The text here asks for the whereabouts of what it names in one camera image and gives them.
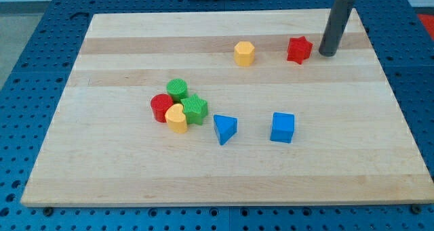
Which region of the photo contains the blue cube block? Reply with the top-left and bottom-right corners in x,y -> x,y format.
270,112 -> 295,144

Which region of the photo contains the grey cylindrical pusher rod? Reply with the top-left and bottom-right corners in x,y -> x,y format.
319,0 -> 355,57

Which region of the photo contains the green cylinder block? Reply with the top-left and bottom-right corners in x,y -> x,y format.
166,78 -> 189,102

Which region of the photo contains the yellow hexagon block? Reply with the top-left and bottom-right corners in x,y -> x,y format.
234,41 -> 255,66

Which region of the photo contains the blue triangle block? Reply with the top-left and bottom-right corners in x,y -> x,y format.
213,114 -> 238,146

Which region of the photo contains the red cylinder block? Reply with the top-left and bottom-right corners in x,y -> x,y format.
151,93 -> 174,123

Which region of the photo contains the yellow heart block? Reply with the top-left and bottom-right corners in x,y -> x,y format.
165,104 -> 188,133

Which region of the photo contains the wooden board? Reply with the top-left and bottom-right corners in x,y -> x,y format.
21,9 -> 433,207

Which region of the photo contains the green star block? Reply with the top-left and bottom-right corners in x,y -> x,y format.
181,94 -> 208,125

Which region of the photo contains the red star block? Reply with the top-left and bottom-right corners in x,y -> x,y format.
287,36 -> 313,64

